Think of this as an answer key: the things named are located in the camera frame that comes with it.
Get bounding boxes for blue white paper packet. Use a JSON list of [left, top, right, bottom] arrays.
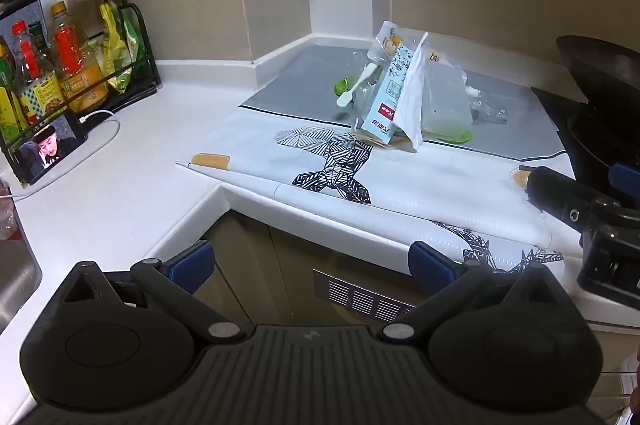
[[356, 44, 416, 146]]

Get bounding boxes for green yellow snack bags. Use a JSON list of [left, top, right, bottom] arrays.
[[99, 1, 147, 94]]

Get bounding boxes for white charging cable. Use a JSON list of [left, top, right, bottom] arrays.
[[10, 109, 122, 201]]

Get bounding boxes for red plastic bag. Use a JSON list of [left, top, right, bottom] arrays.
[[0, 179, 21, 240]]

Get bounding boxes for clear plastic container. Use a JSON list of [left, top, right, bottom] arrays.
[[422, 50, 473, 136]]

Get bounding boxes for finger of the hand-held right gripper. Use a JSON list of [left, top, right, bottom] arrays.
[[519, 165, 623, 236], [609, 162, 640, 198]]

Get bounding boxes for black wire rack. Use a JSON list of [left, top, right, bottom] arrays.
[[0, 0, 162, 186]]

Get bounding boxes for deer print counter mat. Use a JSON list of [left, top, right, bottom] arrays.
[[175, 44, 576, 276]]

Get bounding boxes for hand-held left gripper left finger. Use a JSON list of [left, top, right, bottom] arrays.
[[60, 240, 247, 346]]

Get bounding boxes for grey cabinet vent grille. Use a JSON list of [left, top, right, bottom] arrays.
[[312, 269, 417, 323]]

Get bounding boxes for yellow cap green bottle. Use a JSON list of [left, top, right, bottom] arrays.
[[0, 36, 28, 141]]

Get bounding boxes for clear plastic wrap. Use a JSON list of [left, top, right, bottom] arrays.
[[467, 85, 511, 126]]

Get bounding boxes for white plastic spoon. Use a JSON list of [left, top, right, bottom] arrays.
[[336, 62, 381, 108]]

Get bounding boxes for beige kitchen cabinet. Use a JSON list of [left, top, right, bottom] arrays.
[[192, 205, 436, 331]]

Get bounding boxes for white plastic bag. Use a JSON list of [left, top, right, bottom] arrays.
[[395, 32, 431, 153]]

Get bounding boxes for black smartphone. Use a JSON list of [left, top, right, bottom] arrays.
[[14, 112, 89, 185]]

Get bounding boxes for black wok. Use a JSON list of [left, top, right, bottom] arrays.
[[556, 34, 640, 126]]

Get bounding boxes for red cap sauce bottle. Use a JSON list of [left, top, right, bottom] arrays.
[[11, 21, 66, 116]]

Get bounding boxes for small green plastic piece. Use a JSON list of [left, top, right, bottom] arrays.
[[332, 76, 358, 98]]

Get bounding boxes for dark glass bottle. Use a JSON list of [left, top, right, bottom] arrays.
[[27, 21, 51, 56]]

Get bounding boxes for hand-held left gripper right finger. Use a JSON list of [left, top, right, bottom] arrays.
[[377, 241, 567, 345]]

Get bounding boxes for steel sink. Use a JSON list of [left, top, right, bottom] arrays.
[[0, 235, 43, 336]]

